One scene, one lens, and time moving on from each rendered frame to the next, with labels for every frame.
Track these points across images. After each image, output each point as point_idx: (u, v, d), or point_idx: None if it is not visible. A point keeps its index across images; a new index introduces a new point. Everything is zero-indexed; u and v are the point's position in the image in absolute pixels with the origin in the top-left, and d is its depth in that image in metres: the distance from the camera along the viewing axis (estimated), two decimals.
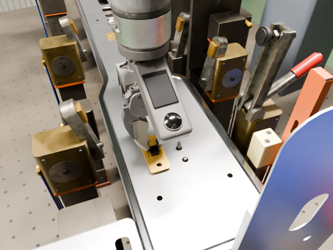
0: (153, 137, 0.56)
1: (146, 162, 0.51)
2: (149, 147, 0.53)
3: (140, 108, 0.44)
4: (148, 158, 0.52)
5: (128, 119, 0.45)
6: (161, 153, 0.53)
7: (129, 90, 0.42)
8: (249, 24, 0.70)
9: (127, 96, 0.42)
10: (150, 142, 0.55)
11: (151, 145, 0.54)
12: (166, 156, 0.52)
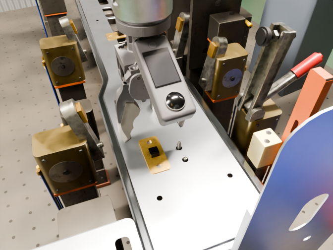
0: (153, 139, 0.56)
1: (146, 163, 0.52)
2: (149, 148, 0.53)
3: (140, 91, 0.41)
4: (148, 160, 0.52)
5: (122, 98, 0.42)
6: (161, 155, 0.53)
7: (129, 71, 0.40)
8: (249, 24, 0.70)
9: (126, 78, 0.40)
10: (150, 144, 0.55)
11: (151, 146, 0.55)
12: (166, 157, 0.53)
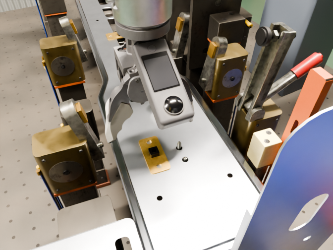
0: (153, 139, 0.56)
1: (146, 163, 0.52)
2: (149, 148, 0.53)
3: (139, 93, 0.41)
4: (148, 160, 0.52)
5: (119, 97, 0.41)
6: (161, 155, 0.53)
7: (128, 73, 0.40)
8: (249, 24, 0.70)
9: (125, 80, 0.40)
10: (150, 144, 0.55)
11: (151, 146, 0.55)
12: (166, 157, 0.53)
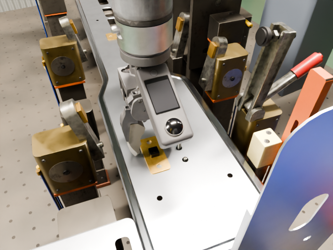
0: (153, 139, 0.56)
1: (146, 163, 0.52)
2: (149, 148, 0.53)
3: (142, 112, 0.44)
4: (148, 160, 0.52)
5: (127, 121, 0.45)
6: (161, 155, 0.53)
7: (131, 94, 0.43)
8: (249, 24, 0.70)
9: (129, 101, 0.43)
10: (150, 144, 0.55)
11: (151, 146, 0.55)
12: (166, 157, 0.53)
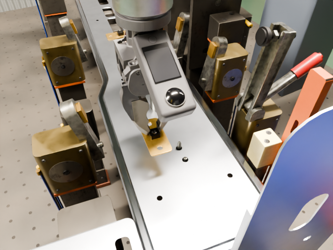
0: (153, 120, 0.53)
1: (146, 145, 0.48)
2: (149, 129, 0.50)
3: (140, 87, 0.41)
4: (148, 142, 0.49)
5: (126, 98, 0.42)
6: (162, 136, 0.50)
7: (128, 66, 0.39)
8: (249, 24, 0.70)
9: (125, 73, 0.39)
10: (150, 125, 0.52)
11: (151, 128, 0.51)
12: (167, 139, 0.49)
